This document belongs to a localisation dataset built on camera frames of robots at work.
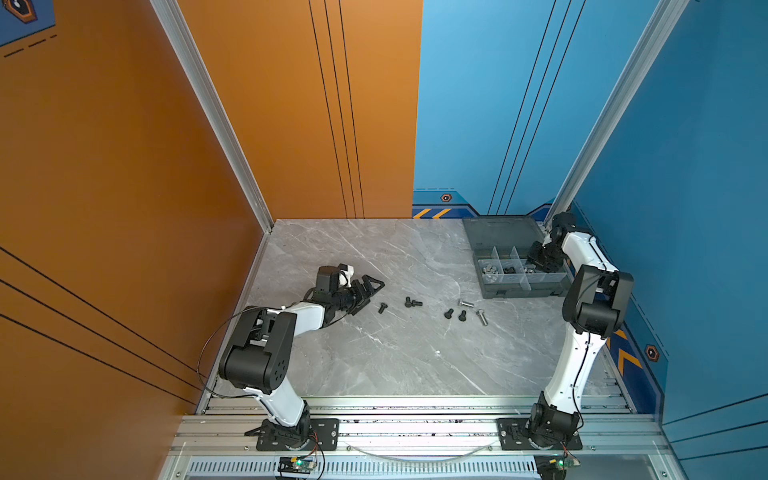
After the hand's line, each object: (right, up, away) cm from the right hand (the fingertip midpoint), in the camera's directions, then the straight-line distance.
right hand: (530, 261), depth 102 cm
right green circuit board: (-9, -47, -32) cm, 58 cm away
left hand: (-51, -8, -10) cm, 53 cm away
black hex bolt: (-50, -15, -5) cm, 53 cm away
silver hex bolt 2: (-24, -14, -5) cm, 28 cm away
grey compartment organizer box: (-9, +4, +3) cm, 10 cm away
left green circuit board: (-70, -48, -31) cm, 90 cm away
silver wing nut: (-14, -3, +1) cm, 14 cm away
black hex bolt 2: (-29, -16, -8) cm, 34 cm away
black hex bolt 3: (-25, -18, -8) cm, 32 cm away
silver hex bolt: (-19, -17, -8) cm, 27 cm away
